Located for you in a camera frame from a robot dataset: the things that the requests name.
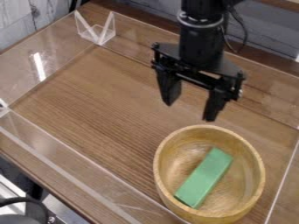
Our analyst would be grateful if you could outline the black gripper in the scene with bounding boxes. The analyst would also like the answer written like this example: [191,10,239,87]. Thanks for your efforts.
[152,10,246,122]

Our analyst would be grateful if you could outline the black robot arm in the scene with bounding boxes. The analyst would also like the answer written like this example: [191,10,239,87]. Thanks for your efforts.
[152,0,246,122]

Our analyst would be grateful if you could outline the green rectangular block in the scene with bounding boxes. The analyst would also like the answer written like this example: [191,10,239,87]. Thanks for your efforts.
[174,148,234,208]

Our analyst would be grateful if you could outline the brown wooden bowl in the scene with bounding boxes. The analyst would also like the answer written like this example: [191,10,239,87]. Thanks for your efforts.
[154,125,266,224]

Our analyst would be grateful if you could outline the clear acrylic corner bracket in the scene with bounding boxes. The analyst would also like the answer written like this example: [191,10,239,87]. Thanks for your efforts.
[74,11,116,46]

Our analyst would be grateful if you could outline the clear acrylic tray wall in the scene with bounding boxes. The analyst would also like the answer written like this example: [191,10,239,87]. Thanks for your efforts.
[0,4,299,224]

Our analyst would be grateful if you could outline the black metal table mount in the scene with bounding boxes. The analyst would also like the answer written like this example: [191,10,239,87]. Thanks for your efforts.
[0,157,66,224]

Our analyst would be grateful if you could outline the black cable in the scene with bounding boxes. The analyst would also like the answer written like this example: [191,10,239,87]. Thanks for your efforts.
[0,196,51,224]

